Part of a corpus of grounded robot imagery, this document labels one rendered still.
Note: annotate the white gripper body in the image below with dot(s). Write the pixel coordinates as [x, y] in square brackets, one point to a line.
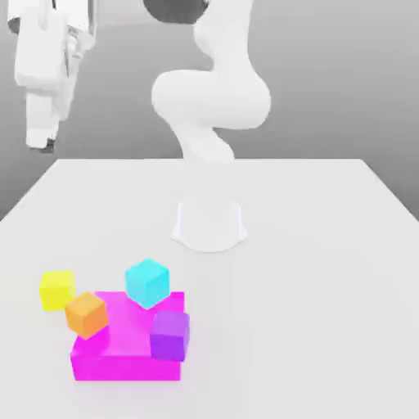
[39, 52]

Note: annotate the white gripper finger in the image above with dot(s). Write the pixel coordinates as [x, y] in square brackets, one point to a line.
[41, 121]
[64, 101]

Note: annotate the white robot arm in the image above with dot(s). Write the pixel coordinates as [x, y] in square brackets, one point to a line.
[212, 98]

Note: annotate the small yellow cube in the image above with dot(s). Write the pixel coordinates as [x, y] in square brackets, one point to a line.
[56, 289]

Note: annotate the small cyan cube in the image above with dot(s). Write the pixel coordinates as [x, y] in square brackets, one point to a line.
[146, 284]

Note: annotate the small orange cube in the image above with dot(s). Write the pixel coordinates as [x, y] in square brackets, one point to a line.
[85, 316]

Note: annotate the small purple cube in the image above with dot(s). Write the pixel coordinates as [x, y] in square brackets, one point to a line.
[169, 337]

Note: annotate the large magenta box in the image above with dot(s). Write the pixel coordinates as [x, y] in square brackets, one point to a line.
[127, 368]

